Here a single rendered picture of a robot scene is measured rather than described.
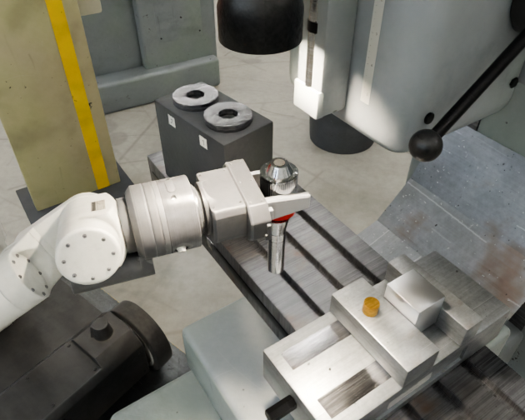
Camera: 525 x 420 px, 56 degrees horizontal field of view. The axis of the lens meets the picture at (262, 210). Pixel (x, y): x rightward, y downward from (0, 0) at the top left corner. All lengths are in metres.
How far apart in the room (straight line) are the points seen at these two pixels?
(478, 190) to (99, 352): 0.89
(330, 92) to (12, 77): 1.87
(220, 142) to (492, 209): 0.52
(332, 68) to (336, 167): 2.24
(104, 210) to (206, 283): 1.58
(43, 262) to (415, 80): 0.46
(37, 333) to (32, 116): 1.20
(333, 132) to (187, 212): 2.24
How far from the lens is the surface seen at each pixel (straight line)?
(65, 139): 2.44
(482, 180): 1.02
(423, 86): 0.48
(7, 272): 0.59
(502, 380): 0.85
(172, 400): 0.99
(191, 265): 2.19
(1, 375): 1.34
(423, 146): 0.46
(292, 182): 0.59
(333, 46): 0.49
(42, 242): 0.64
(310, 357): 0.71
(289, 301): 0.85
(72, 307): 1.40
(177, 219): 0.55
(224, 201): 0.57
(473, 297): 0.83
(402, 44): 0.47
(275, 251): 0.68
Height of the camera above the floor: 1.61
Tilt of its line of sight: 41 degrees down
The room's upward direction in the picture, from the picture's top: straight up
